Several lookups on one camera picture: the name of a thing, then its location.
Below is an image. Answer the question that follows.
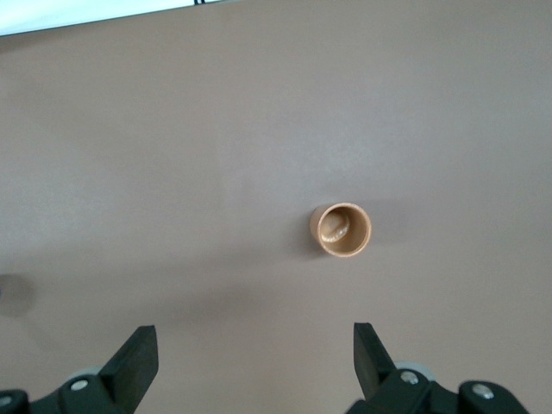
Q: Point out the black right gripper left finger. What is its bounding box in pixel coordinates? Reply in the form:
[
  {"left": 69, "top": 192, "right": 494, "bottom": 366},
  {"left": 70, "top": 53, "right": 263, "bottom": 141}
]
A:
[{"left": 0, "top": 324, "right": 160, "bottom": 414}]

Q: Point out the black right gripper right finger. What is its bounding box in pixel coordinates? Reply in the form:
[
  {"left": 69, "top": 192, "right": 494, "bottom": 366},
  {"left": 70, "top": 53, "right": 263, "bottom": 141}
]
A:
[{"left": 348, "top": 321, "right": 532, "bottom": 414}]

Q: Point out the orange cylindrical cup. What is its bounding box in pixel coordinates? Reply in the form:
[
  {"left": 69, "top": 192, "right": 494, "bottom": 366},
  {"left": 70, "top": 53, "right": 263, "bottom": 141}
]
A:
[{"left": 308, "top": 202, "right": 373, "bottom": 260}]

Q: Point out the brown table cover mat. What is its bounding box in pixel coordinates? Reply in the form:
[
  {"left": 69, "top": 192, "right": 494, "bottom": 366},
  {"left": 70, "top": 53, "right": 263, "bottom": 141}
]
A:
[{"left": 0, "top": 0, "right": 552, "bottom": 414}]

